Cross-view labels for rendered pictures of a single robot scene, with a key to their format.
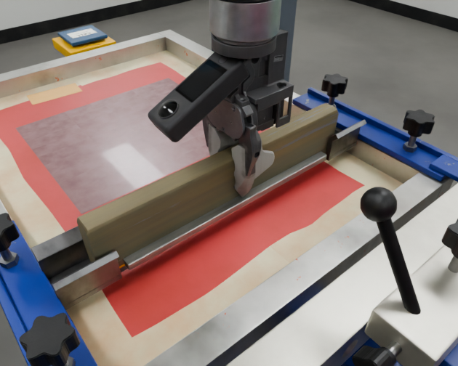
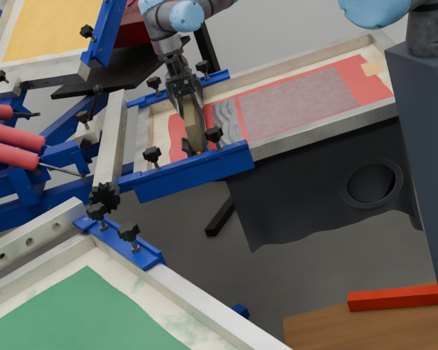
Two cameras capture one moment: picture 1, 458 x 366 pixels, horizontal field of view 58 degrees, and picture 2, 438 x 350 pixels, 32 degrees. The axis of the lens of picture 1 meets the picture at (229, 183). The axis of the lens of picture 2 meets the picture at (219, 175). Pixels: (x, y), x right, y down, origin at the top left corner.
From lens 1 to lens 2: 2.38 m
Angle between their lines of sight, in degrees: 102
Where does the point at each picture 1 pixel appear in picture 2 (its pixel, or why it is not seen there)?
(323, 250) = (143, 141)
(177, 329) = (162, 123)
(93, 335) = not seen: hidden behind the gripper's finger
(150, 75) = (372, 98)
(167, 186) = not seen: hidden behind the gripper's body
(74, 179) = (265, 91)
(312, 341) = (110, 118)
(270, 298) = (141, 128)
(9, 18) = not seen: outside the picture
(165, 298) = (175, 119)
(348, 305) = (110, 124)
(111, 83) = (371, 85)
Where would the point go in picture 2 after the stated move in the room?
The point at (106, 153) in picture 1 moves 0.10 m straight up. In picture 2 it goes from (279, 96) to (270, 64)
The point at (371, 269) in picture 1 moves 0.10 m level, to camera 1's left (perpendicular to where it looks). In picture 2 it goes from (112, 130) to (135, 113)
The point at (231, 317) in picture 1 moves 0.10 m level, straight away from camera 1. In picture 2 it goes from (144, 121) to (169, 121)
